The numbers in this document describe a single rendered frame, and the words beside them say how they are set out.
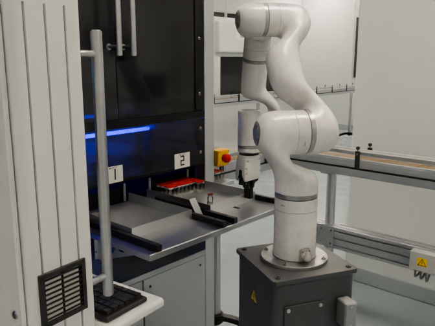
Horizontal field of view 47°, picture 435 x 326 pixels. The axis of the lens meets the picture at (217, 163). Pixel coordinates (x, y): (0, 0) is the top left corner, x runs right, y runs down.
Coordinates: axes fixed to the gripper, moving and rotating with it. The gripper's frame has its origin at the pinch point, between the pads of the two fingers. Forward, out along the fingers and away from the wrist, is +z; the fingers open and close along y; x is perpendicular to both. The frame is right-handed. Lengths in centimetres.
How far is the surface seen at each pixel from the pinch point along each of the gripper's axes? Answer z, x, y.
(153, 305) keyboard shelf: 12, 22, 68
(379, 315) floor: 92, 8, -110
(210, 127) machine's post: -21.7, -28.5, -10.1
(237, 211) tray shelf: 4.3, 3.4, 10.8
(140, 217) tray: 4.1, -17.4, 38.3
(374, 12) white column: -77, -21, -143
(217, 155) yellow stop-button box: -8.9, -28.4, -14.5
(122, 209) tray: 4.0, -29.7, 36.8
